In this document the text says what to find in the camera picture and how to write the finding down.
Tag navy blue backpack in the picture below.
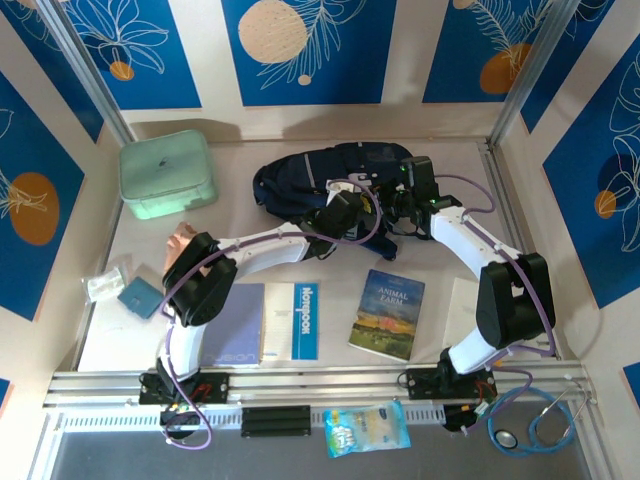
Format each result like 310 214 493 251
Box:
251 141 431 262

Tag blue and white notebook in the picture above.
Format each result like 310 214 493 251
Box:
261 280 320 362

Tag Animal Farm book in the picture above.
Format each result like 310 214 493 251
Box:
347 268 427 363

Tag purple notebook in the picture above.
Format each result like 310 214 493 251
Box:
199 283 266 369

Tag clear plastic bag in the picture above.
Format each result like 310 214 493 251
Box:
81 253 135 304

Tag mint green lunch box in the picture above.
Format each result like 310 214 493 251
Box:
118 129 220 222

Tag black ribbed block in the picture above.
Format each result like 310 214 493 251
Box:
241 405 312 439

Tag teal blue card holder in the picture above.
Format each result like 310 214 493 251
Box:
117 276 166 321

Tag snack packet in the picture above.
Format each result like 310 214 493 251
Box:
323 399 412 459

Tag blue stethoscope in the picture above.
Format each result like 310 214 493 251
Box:
487 382 600 457

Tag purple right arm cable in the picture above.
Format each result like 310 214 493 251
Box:
433 173 557 436

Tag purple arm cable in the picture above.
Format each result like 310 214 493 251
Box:
158 178 387 451
433 173 557 436

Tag aluminium side rail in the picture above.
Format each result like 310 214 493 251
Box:
476 141 562 360

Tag aluminium mounting rail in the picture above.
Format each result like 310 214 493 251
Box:
42 362 600 412

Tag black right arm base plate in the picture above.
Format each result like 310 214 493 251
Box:
405 367 499 401

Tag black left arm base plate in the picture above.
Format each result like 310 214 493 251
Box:
137 370 231 406

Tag aluminium frame post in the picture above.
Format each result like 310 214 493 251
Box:
489 0 585 146
37 0 136 146

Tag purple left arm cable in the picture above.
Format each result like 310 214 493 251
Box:
158 178 387 451

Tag white slotted cable duct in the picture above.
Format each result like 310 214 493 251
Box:
58 403 447 435

